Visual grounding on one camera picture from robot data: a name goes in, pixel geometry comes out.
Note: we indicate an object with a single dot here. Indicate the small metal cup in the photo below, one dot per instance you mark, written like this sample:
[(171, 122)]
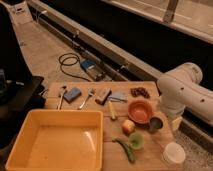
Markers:
[(155, 124)]

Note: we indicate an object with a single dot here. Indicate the green plastic cup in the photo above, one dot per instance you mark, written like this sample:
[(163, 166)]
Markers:
[(136, 141)]

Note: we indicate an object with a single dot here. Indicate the black side table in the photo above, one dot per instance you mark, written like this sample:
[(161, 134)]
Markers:
[(17, 101)]

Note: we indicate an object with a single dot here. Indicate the orange bowl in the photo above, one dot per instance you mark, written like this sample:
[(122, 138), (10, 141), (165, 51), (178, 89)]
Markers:
[(140, 111)]

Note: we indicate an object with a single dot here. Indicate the yellow corn piece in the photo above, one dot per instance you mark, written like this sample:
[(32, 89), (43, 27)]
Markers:
[(112, 111)]

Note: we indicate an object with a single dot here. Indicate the blue power box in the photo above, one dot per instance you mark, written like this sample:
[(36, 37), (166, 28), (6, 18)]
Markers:
[(95, 72)]

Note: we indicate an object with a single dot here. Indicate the light blue cloth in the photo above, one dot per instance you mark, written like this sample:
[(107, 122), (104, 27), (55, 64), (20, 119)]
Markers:
[(118, 97)]

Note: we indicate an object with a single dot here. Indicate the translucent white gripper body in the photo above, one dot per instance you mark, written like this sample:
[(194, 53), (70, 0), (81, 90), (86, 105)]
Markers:
[(174, 121)]

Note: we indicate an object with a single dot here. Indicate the metal fork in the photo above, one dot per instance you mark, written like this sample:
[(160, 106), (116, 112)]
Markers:
[(90, 94)]

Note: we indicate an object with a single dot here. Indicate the yellow plastic bin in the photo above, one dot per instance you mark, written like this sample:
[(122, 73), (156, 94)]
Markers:
[(58, 140)]

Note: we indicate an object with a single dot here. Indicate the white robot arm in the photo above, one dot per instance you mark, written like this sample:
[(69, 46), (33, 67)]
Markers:
[(180, 88)]

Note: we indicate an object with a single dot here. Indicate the blue sponge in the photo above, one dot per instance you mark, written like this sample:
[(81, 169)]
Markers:
[(72, 94)]

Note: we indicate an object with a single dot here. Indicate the white paper cup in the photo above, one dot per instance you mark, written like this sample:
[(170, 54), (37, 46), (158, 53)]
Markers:
[(173, 153)]

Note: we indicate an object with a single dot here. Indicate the brown wooden block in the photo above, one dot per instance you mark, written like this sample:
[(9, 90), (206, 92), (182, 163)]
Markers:
[(102, 96)]

